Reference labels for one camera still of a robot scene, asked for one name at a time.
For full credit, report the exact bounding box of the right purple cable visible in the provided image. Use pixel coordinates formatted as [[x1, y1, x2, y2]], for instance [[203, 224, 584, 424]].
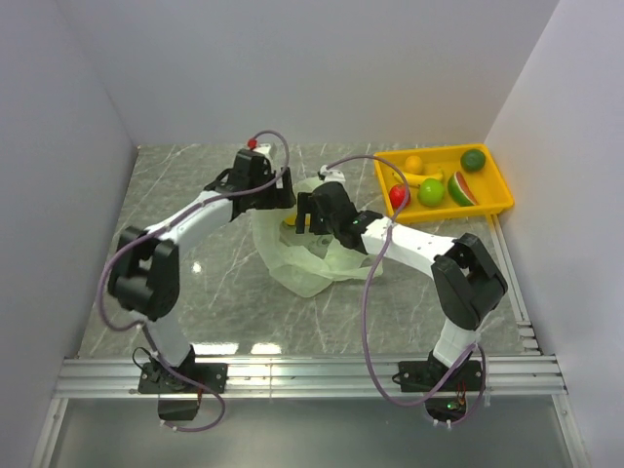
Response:
[[324, 154, 488, 428]]

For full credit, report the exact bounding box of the aluminium mounting rail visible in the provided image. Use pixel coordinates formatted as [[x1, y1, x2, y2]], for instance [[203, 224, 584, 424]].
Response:
[[33, 216, 590, 467]]

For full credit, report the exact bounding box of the light green apple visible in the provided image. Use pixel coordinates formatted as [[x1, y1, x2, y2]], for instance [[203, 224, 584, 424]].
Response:
[[417, 179, 446, 208]]

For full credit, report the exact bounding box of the yellow plastic tray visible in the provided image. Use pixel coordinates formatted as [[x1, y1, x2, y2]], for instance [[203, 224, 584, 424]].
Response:
[[374, 143, 514, 224]]

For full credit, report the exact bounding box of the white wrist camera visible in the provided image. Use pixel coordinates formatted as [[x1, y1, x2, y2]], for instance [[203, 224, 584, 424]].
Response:
[[318, 165, 346, 184], [247, 138, 275, 159]]

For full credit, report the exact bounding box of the green red mango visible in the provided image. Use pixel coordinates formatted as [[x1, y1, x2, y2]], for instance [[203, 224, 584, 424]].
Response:
[[447, 172, 479, 207]]

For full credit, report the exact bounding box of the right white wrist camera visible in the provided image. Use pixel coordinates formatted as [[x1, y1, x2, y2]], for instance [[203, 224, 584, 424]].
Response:
[[318, 165, 346, 184]]

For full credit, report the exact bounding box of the yellow banana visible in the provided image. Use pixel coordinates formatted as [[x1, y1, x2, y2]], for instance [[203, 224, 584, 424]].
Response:
[[391, 171, 445, 187]]

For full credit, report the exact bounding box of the purple cable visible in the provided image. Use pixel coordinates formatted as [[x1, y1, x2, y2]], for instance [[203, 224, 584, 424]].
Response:
[[97, 130, 292, 435], [324, 154, 488, 428]]

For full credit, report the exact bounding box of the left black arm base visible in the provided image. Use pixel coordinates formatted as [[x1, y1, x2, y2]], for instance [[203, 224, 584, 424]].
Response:
[[137, 362, 228, 423]]

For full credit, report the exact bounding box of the dark green round fruit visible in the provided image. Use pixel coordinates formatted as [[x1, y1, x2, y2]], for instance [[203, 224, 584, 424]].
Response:
[[460, 148, 487, 173]]

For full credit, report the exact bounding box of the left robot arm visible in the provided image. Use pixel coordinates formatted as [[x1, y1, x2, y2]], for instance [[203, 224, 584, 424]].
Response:
[[97, 148, 295, 392]]

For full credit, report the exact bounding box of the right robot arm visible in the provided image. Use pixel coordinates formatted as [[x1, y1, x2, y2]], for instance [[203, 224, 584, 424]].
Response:
[[295, 181, 508, 390]]

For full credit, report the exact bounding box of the pale green plastic bag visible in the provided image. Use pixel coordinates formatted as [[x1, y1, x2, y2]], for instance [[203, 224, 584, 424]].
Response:
[[251, 207, 371, 297]]

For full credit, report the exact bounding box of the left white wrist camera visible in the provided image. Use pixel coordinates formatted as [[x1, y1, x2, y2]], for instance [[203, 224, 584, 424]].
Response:
[[247, 138, 275, 159]]

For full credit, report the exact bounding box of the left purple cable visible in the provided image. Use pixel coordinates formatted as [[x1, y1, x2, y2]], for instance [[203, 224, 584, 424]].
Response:
[[97, 130, 292, 435]]

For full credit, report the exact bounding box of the small orange fruit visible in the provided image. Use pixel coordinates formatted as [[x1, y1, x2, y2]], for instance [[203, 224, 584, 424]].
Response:
[[404, 155, 424, 175]]

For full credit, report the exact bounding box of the red apple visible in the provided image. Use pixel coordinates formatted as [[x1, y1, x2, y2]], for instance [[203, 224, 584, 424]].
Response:
[[388, 184, 410, 210]]

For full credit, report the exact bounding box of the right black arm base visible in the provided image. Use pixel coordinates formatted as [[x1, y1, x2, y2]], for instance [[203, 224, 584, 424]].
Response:
[[392, 359, 487, 427]]

